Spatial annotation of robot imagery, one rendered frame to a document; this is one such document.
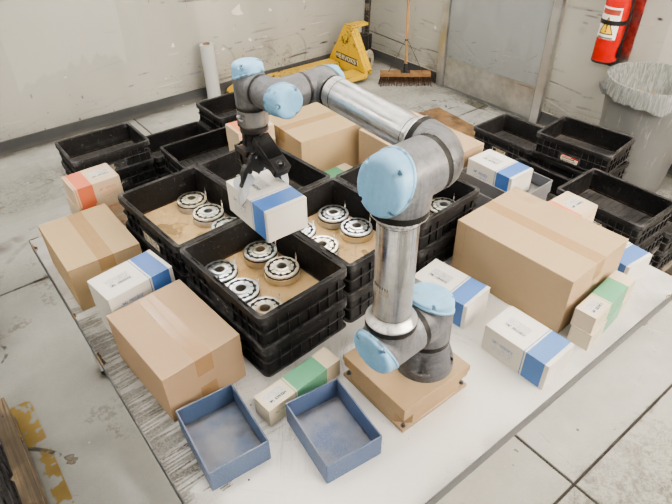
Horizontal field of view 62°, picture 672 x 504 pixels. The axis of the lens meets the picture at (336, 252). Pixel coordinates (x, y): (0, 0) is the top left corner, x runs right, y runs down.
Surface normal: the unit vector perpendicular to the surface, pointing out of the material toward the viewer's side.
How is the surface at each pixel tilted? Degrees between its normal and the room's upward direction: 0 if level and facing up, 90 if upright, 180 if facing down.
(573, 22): 90
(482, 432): 0
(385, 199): 81
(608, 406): 0
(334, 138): 90
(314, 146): 90
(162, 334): 0
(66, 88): 90
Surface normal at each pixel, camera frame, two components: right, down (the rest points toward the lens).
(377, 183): -0.73, 0.29
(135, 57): 0.62, 0.48
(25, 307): -0.01, -0.79
